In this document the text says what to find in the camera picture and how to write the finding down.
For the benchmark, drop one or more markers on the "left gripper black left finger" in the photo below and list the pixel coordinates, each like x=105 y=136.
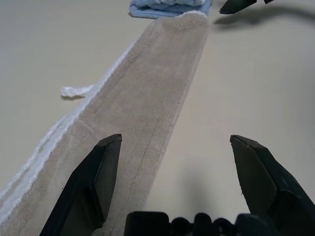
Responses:
x=88 y=186

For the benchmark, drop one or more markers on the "blue folded towel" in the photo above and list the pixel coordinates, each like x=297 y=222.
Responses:
x=167 y=8

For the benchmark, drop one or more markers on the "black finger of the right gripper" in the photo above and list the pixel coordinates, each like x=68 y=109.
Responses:
x=236 y=6
x=268 y=1

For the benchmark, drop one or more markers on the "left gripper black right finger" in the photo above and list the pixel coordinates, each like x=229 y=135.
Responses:
x=270 y=186

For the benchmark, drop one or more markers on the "beige towel with white trim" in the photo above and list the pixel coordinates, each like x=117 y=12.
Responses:
x=137 y=110

